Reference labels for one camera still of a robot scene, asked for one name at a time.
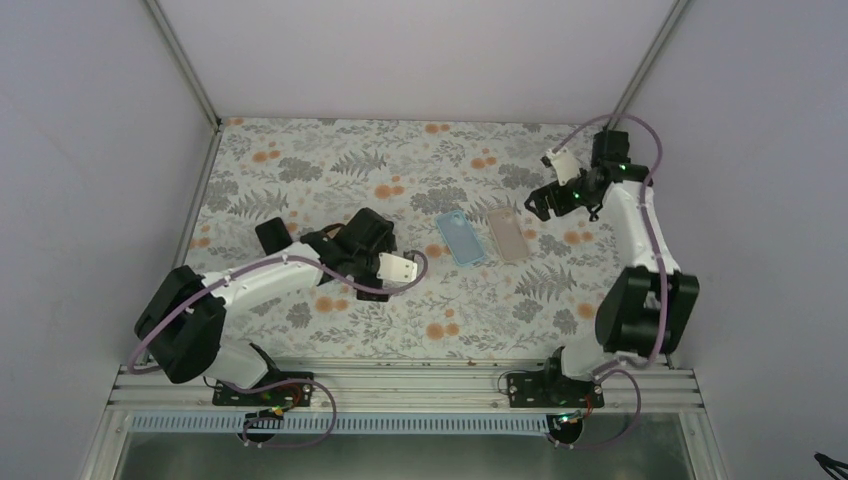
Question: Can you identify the right grey frame post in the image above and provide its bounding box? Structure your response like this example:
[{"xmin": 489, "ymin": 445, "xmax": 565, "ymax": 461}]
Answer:
[{"xmin": 607, "ymin": 0, "xmax": 693, "ymax": 127}]

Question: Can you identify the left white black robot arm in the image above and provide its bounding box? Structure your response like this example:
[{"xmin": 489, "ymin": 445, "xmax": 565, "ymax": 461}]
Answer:
[{"xmin": 134, "ymin": 208, "xmax": 419, "ymax": 405}]

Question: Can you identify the floral table mat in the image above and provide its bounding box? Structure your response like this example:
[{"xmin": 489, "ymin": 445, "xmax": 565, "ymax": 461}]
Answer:
[{"xmin": 186, "ymin": 117, "xmax": 622, "ymax": 360}]

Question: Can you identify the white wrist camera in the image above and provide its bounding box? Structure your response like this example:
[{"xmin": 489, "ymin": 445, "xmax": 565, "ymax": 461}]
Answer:
[
  {"xmin": 541, "ymin": 147, "xmax": 581, "ymax": 186},
  {"xmin": 376, "ymin": 252, "xmax": 418, "ymax": 284}
]

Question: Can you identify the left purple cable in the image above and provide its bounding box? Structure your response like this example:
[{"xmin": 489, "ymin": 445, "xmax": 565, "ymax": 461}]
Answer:
[{"xmin": 127, "ymin": 249, "xmax": 430, "ymax": 450}]

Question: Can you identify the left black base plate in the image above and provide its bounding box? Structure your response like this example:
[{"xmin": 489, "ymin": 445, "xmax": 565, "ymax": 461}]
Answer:
[{"xmin": 212, "ymin": 371, "xmax": 314, "ymax": 409}]

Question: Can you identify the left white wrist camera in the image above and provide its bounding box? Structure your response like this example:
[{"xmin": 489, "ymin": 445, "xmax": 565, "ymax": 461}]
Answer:
[{"xmin": 376, "ymin": 252, "xmax": 418, "ymax": 284}]

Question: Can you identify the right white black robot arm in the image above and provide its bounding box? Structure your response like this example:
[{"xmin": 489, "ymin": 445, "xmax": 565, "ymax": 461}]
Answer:
[{"xmin": 524, "ymin": 130, "xmax": 700, "ymax": 407}]

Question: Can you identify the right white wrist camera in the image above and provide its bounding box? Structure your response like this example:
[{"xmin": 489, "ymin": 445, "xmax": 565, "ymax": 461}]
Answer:
[{"xmin": 541, "ymin": 147, "xmax": 581, "ymax": 186}]

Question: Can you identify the aluminium front rail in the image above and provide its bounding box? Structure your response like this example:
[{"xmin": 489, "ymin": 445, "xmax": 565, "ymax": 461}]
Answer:
[{"xmin": 107, "ymin": 359, "xmax": 704, "ymax": 414}]

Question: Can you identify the purple cable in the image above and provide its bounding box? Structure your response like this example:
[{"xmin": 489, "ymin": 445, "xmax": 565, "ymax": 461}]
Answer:
[
  {"xmin": 546, "ymin": 112, "xmax": 670, "ymax": 450},
  {"xmin": 127, "ymin": 249, "xmax": 430, "ymax": 450}
]

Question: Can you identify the cream phone case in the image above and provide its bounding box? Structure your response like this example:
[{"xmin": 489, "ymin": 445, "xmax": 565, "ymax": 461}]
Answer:
[{"xmin": 486, "ymin": 208, "xmax": 530, "ymax": 262}]

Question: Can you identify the magenta phone black screen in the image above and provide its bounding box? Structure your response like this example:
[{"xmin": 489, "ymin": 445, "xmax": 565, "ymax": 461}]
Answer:
[{"xmin": 255, "ymin": 217, "xmax": 294, "ymax": 256}]

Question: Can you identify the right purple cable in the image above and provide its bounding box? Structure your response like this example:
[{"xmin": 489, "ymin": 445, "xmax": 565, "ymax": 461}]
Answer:
[{"xmin": 546, "ymin": 112, "xmax": 670, "ymax": 450}]

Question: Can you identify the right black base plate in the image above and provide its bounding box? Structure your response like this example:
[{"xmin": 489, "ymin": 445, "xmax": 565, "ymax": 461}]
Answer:
[{"xmin": 505, "ymin": 371, "xmax": 605, "ymax": 408}]

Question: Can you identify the white slotted cable duct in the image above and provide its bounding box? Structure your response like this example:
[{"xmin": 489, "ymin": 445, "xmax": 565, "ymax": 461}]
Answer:
[{"xmin": 130, "ymin": 411, "xmax": 548, "ymax": 436}]

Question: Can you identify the grey metal frame post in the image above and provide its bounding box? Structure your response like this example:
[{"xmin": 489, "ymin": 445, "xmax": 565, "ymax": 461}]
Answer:
[{"xmin": 143, "ymin": 0, "xmax": 221, "ymax": 130}]

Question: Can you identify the light blue phone case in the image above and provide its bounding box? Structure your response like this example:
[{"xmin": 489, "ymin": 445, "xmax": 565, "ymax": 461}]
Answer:
[{"xmin": 435, "ymin": 210, "xmax": 486, "ymax": 267}]

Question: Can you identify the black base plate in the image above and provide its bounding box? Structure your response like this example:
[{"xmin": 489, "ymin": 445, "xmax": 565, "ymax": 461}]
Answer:
[
  {"xmin": 505, "ymin": 371, "xmax": 605, "ymax": 408},
  {"xmin": 212, "ymin": 371, "xmax": 314, "ymax": 409}
]

